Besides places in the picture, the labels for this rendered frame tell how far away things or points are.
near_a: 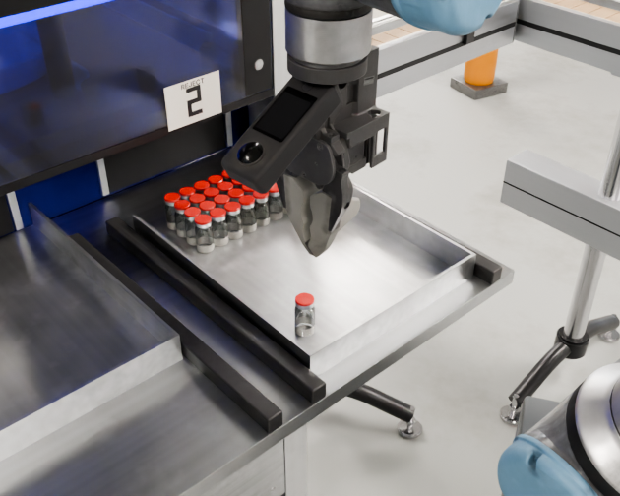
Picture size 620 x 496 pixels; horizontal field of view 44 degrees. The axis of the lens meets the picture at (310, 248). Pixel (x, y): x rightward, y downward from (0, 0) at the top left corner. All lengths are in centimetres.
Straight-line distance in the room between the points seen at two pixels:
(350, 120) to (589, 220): 117
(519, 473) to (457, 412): 138
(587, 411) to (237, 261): 51
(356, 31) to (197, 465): 41
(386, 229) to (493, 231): 163
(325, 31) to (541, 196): 128
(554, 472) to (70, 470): 42
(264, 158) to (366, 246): 35
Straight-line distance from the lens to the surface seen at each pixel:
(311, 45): 66
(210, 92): 105
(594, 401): 59
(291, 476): 168
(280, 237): 100
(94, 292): 94
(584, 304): 198
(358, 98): 73
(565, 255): 258
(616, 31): 165
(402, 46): 147
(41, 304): 94
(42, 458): 78
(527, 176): 189
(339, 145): 70
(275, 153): 66
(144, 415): 79
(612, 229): 182
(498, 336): 222
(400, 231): 100
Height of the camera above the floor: 145
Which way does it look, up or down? 36 degrees down
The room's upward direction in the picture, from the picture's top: straight up
